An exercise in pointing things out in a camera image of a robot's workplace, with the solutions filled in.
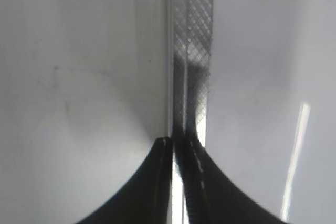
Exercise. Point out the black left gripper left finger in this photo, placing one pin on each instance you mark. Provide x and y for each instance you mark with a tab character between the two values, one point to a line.
144	198

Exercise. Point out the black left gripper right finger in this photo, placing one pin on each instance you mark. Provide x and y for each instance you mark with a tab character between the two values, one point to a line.
211	197

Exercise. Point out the white board with grey frame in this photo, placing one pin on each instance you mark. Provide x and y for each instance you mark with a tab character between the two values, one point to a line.
84	96

